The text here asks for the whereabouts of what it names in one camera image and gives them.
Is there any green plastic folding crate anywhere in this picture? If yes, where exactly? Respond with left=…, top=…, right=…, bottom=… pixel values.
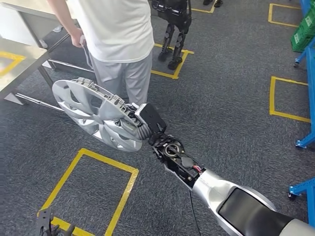
left=290, top=24, right=315, bottom=53
left=298, top=6, right=315, bottom=31

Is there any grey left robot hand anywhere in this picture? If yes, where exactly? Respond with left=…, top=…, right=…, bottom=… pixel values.
left=50, top=224, right=76, bottom=236

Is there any silver plastic wheel hubcap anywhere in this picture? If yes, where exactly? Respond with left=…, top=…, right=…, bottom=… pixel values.
left=52, top=77, right=144, bottom=153

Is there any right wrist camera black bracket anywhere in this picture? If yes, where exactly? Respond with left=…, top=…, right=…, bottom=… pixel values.
left=134, top=103, right=167, bottom=135

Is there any yellow floor tape square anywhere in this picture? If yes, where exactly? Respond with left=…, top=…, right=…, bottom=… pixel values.
left=270, top=76, right=311, bottom=124
left=150, top=43, right=195, bottom=80

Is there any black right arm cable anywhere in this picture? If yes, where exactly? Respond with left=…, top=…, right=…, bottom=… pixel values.
left=189, top=190, right=202, bottom=236

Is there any black humanoid robot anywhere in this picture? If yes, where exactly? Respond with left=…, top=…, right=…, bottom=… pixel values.
left=151, top=0, right=193, bottom=71

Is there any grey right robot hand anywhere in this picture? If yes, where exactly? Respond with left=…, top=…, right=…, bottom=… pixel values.
left=119, top=104, right=144, bottom=131

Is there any person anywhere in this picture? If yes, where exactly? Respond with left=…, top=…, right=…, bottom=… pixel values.
left=46, top=0, right=155, bottom=107

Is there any yellow workbench marking tape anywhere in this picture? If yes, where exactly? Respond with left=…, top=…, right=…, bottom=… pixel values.
left=0, top=50, right=26, bottom=78

